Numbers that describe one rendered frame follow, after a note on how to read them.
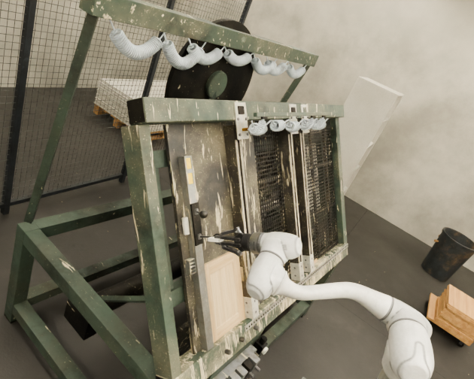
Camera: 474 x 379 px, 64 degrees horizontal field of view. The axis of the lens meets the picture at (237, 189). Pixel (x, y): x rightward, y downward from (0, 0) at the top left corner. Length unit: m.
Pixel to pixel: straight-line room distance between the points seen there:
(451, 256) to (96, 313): 5.05
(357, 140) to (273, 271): 4.40
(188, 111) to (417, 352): 1.25
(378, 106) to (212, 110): 3.97
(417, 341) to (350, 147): 4.43
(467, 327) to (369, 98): 3.02
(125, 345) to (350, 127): 4.44
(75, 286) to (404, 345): 1.60
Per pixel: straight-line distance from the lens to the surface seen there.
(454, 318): 5.04
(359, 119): 5.63
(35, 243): 2.48
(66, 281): 2.27
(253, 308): 2.22
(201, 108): 1.77
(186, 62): 2.19
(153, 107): 1.57
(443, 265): 6.26
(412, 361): 1.45
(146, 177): 1.57
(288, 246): 1.46
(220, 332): 2.10
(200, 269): 1.85
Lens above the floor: 2.40
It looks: 25 degrees down
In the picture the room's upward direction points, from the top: 24 degrees clockwise
